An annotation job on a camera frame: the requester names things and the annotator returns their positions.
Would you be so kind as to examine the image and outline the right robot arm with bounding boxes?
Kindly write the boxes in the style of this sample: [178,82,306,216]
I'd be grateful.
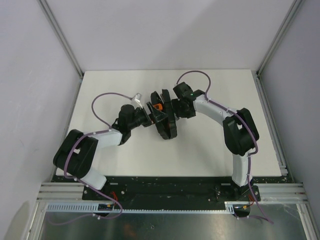
[171,82,260,201]

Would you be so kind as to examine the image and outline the grey slotted cable duct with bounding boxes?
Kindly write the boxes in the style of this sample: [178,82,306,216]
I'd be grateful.
[46,202,235,214]

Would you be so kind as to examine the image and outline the left aluminium frame post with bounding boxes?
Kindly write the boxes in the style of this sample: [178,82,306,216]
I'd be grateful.
[37,0,84,79]

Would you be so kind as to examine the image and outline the black plastic tool case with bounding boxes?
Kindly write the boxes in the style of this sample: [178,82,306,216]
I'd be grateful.
[148,89,178,140]

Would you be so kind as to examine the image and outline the right aluminium frame post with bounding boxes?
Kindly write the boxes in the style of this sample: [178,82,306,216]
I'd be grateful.
[256,0,305,76]

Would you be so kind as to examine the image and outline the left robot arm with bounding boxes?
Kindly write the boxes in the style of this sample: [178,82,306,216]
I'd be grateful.
[53,102,168,200]

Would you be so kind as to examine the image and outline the aluminium frame post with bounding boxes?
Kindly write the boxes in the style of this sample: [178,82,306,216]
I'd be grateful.
[37,0,84,79]
[256,0,305,76]

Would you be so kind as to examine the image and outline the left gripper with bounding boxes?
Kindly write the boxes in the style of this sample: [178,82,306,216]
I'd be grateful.
[128,102,168,130]

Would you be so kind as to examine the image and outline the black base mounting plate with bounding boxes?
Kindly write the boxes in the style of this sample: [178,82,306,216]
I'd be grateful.
[51,174,288,211]

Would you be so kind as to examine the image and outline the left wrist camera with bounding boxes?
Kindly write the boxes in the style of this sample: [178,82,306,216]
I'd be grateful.
[130,93,143,108]

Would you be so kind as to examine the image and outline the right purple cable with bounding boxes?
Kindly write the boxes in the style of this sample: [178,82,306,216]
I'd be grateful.
[176,70,275,225]

